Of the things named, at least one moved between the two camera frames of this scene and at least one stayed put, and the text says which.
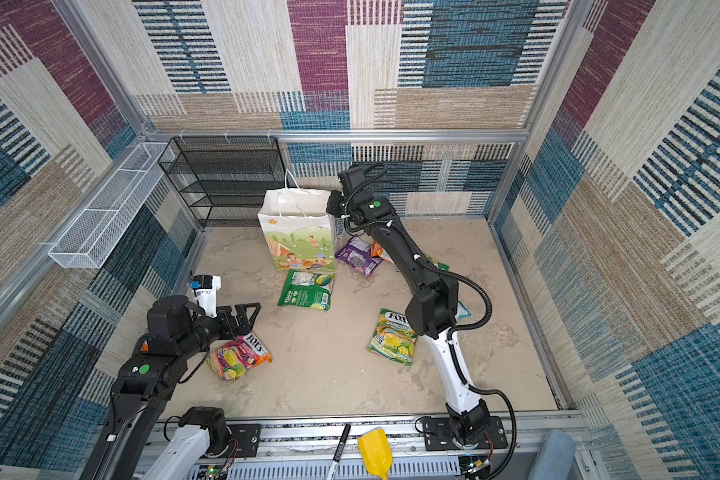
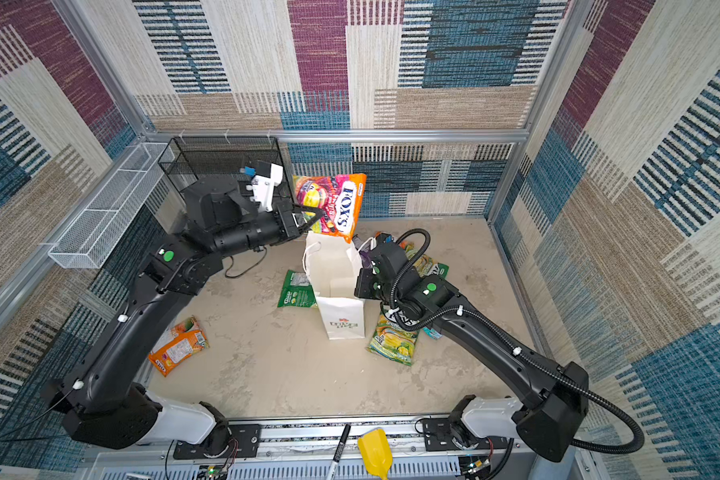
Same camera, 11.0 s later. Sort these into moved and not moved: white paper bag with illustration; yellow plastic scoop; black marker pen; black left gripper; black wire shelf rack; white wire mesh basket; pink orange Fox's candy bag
Moved: white paper bag with illustration; pink orange Fox's candy bag; black left gripper
Not moved: white wire mesh basket; black wire shelf rack; black marker pen; yellow plastic scoop
